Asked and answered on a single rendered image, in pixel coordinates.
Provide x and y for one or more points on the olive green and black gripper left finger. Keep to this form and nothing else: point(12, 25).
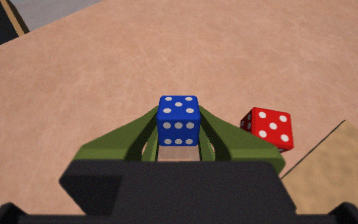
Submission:
point(126, 142)

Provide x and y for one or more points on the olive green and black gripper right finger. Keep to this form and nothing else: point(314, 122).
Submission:
point(232, 143)

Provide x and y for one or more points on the blue die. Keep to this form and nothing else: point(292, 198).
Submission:
point(178, 121)

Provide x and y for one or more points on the tan flat mat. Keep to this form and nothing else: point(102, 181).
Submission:
point(327, 175)

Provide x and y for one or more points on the red die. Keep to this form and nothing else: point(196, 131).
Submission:
point(270, 125)

